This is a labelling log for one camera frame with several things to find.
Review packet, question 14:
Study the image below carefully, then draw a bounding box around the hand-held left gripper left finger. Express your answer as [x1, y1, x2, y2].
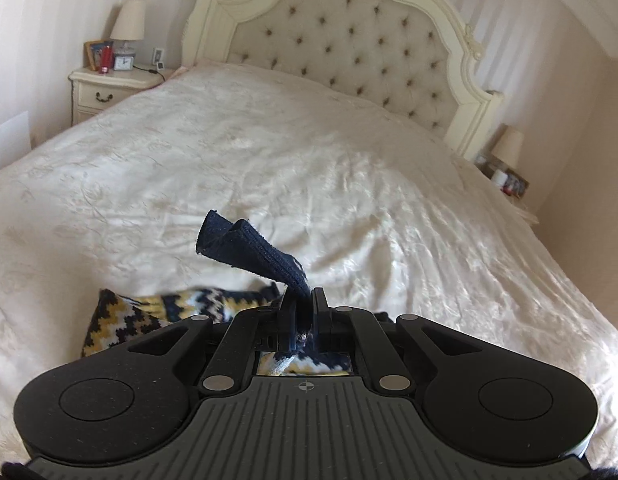
[120, 289, 310, 394]

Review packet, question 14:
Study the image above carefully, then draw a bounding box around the table lamp with cream shade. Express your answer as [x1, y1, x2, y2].
[490, 126, 525, 171]
[110, 0, 148, 59]

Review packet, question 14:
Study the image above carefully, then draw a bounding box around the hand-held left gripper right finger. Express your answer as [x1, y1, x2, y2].
[309, 287, 490, 393]

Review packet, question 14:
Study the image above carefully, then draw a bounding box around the cream floral bedspread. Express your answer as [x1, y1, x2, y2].
[0, 60, 618, 467]

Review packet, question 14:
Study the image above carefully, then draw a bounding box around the wooden picture frame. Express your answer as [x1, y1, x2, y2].
[84, 40, 114, 72]

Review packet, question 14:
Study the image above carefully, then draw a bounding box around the cream nightstand with drawer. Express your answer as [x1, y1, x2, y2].
[69, 65, 177, 128]

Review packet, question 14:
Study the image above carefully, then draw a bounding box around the navy yellow patterned knit sweater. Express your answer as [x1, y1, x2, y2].
[81, 209, 390, 377]

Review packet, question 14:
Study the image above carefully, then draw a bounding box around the cream tufted bed headboard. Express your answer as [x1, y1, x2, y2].
[181, 0, 505, 162]

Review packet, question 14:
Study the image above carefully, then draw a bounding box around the black charger cable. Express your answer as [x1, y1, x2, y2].
[133, 62, 166, 82]

